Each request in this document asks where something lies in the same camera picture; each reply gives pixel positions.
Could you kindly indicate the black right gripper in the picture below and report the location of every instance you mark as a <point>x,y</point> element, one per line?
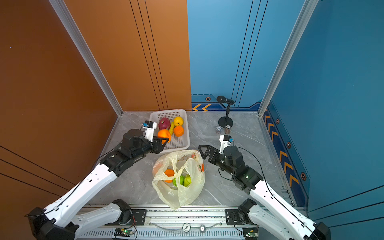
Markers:
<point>210,150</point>

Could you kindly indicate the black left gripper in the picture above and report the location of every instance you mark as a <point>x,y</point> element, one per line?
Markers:
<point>160,147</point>

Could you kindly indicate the orange fruit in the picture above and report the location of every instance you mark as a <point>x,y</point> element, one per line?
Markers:
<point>165,134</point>
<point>179,131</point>
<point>169,173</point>

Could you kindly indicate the yellow banana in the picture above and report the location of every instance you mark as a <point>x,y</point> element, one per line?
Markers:
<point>172,127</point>

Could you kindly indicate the pink dragon fruit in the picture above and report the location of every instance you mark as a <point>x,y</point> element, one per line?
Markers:
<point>164,124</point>

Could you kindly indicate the yellow lemon fruit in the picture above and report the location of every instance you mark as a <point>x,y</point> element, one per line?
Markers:
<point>178,121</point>

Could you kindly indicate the translucent printed plastic bag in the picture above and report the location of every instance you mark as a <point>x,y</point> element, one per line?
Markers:
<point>186,162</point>

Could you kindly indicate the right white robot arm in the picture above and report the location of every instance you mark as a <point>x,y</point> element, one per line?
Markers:
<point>264,207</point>

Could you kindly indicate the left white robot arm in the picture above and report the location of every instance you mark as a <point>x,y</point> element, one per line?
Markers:
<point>61,220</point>

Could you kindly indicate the green pear fruit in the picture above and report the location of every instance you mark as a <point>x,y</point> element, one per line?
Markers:
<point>182,178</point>

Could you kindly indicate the white perforated plastic basket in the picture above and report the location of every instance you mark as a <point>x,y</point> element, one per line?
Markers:
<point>177,143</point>

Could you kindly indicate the orange grey poker chip stack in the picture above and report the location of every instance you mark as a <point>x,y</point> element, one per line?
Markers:
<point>227,129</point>

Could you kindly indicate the black microphone stand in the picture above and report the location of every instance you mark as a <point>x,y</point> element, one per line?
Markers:
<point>226,120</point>

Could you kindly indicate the green circuit board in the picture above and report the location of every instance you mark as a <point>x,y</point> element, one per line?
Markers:
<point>124,233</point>

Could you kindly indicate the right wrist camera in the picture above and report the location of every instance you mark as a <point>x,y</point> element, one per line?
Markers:
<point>226,141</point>

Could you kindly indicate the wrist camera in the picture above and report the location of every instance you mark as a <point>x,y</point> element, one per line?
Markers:
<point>149,130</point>
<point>226,141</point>

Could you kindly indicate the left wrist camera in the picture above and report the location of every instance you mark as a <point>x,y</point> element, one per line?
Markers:
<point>149,130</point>

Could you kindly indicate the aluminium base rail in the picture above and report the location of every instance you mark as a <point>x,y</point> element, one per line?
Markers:
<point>159,222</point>

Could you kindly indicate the small black box on rail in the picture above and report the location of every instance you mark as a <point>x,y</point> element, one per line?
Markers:
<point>250,233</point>

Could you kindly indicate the aluminium corner post left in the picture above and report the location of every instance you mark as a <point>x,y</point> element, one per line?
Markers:
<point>75,34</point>

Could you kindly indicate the aluminium corner post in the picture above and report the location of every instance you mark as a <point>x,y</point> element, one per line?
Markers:
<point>295,36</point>
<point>75,34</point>

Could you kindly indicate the aluminium corner post right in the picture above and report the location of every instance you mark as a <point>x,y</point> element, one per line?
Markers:
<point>295,36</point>

